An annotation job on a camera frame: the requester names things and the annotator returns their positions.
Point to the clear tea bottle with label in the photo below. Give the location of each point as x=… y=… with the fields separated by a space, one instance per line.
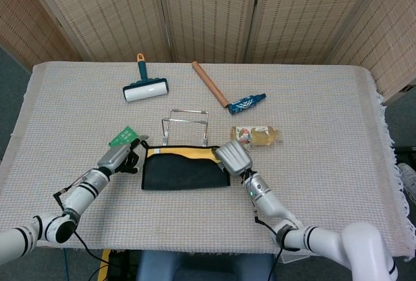
x=263 y=136

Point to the yellow cloth with black trim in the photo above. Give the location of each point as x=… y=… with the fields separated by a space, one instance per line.
x=182 y=173

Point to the black equipment box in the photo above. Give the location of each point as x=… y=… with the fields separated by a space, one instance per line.
x=122 y=266

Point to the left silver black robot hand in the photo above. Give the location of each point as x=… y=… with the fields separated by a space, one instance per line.
x=113 y=157

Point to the green packet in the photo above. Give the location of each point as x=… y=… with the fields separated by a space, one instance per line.
x=125 y=134

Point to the white shoe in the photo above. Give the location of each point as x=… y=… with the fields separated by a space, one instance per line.
x=408 y=180

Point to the blue patterned spray bottle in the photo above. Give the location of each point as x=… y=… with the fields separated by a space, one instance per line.
x=242 y=104

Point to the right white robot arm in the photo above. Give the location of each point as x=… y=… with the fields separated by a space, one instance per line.
x=269 y=199

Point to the blue padded seat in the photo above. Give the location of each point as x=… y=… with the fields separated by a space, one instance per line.
x=201 y=268

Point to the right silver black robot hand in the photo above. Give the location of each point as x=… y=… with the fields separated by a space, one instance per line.
x=235 y=159

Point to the woven folding screen panel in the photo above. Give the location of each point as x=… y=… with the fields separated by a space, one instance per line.
x=208 y=11
x=302 y=11
x=107 y=11
x=390 y=34
x=19 y=27

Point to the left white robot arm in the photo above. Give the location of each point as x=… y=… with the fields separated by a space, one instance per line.
x=81 y=193

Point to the brown cardboard tube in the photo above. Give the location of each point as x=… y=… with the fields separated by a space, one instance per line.
x=209 y=82

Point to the teal white lint roller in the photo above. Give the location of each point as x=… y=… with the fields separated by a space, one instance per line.
x=146 y=91

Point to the woven grey tablecloth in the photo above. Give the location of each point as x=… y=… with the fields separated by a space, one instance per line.
x=308 y=164

